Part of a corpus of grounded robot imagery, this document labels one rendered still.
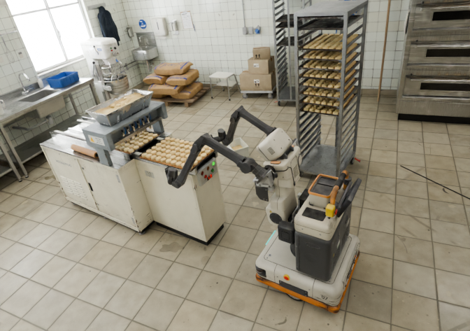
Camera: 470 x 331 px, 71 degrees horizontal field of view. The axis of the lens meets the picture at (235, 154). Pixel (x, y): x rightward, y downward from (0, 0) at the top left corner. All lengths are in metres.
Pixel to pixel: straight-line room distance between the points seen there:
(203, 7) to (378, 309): 5.65
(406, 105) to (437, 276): 2.79
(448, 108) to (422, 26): 1.17
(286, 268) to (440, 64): 3.48
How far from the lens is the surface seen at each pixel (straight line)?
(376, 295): 2.90
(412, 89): 5.17
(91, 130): 3.08
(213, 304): 2.84
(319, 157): 4.06
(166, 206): 3.20
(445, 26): 5.00
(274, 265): 2.64
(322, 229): 2.17
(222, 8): 6.60
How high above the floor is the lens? 2.29
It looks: 30 degrees down
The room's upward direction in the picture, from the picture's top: 8 degrees counter-clockwise
